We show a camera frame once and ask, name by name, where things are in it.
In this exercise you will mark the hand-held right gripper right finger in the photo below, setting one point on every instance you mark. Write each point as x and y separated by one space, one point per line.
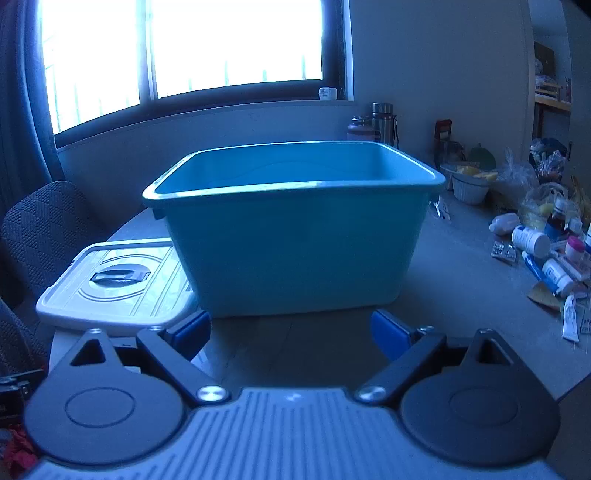
390 333

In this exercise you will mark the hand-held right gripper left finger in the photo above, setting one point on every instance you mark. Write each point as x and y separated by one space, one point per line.
193 332

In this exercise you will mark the teal plastic storage bin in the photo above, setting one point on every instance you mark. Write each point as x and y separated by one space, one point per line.
295 240

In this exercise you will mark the grey desktop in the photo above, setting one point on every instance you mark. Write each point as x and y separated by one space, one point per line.
461 304

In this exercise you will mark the white plastic bin lid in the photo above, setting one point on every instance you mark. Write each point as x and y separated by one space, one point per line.
115 297

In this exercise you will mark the small white packet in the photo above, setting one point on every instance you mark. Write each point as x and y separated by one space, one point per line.
442 210

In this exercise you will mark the silver blister pack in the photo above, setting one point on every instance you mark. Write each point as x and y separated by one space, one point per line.
504 251

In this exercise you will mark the small white plastic bottle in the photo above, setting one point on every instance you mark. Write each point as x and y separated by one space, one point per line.
504 224

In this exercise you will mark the blue ointment tube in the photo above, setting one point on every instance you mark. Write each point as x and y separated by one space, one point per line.
533 265

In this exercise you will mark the brown paper packet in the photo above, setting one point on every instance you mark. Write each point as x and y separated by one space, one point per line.
545 297

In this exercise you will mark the white ribbed ramekin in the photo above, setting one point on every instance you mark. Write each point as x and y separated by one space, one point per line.
470 191

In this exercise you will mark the large white pill bottle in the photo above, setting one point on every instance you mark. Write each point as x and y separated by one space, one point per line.
531 241

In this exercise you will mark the white bottle with blue label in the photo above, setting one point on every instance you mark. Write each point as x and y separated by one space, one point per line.
558 277

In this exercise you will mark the dark patterned fabric chair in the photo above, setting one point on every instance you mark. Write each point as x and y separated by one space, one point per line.
46 230

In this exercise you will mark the white ointment tube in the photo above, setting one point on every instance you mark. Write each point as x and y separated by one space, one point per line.
570 321

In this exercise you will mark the yellow fruit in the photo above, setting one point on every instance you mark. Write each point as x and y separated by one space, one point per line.
480 174

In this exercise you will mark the black device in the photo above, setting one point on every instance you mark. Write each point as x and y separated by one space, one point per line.
18 392

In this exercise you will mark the plastic bag with yellow contents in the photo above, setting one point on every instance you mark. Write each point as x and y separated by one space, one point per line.
540 207

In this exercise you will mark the green round lid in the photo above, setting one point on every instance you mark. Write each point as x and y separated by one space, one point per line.
482 158

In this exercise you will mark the brown syrup bottle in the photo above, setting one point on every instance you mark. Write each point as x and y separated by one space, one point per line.
556 219

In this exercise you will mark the dark package with red top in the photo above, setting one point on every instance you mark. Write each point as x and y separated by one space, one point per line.
442 138

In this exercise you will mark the white jar with pink lid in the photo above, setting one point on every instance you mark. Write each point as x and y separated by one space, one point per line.
575 249

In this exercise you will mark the clear plastic bag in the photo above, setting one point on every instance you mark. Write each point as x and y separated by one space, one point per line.
515 173

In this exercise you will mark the purple water bottle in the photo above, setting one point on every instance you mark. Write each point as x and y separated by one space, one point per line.
361 131

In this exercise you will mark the steel thermos flask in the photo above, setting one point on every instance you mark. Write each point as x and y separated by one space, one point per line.
383 122

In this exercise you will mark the red cloth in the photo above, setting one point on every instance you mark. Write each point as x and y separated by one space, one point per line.
16 452

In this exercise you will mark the colourful snack bag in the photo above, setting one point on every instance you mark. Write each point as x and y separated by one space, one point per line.
549 159

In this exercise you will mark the dark-framed window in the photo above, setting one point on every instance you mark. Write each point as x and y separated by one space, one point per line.
231 41

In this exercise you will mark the dark curtain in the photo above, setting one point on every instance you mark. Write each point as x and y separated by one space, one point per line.
18 92

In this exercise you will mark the wooden wall shelf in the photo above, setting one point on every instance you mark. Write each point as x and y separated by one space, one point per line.
551 92

